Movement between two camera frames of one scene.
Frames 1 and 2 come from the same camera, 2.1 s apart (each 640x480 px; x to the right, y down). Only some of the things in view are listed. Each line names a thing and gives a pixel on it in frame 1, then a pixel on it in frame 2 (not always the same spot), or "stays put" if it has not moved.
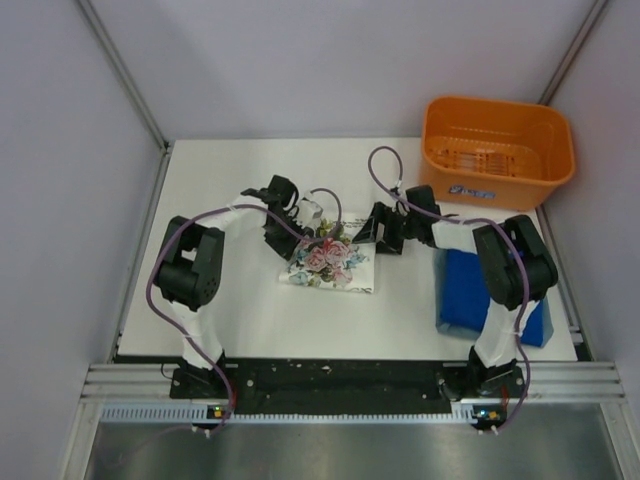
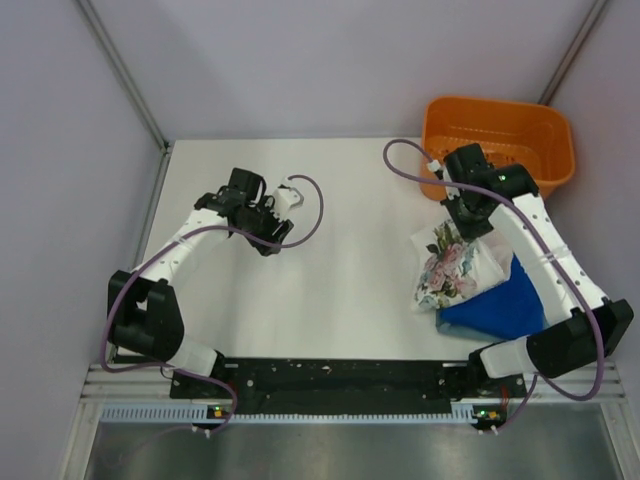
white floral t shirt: [336, 263] -> [448, 266]
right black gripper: [381, 214] -> [468, 232]
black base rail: [347, 385] stays put
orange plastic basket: [496, 154] stays put
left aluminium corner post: [123, 72] stays put
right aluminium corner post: [572, 52] stays put
